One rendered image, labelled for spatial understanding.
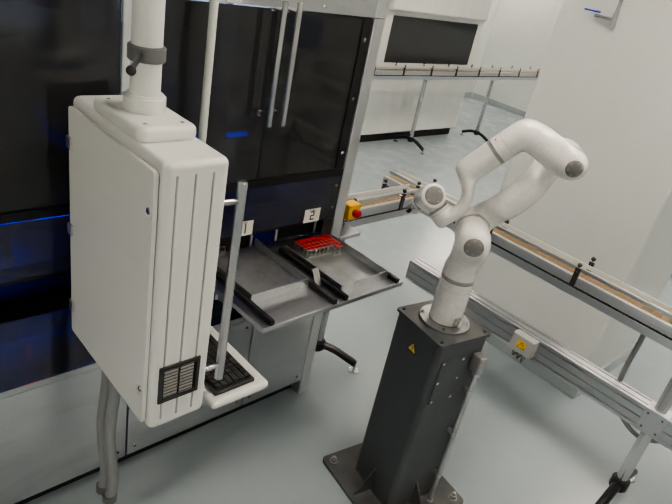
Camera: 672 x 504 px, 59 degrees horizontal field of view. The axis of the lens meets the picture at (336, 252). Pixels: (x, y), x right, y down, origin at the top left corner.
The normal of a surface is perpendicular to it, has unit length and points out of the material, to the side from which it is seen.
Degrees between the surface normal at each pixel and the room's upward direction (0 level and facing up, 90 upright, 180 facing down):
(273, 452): 0
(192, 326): 90
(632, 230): 90
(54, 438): 90
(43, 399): 90
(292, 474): 0
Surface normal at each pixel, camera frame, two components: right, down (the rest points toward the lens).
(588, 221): -0.73, 0.18
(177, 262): 0.65, 0.45
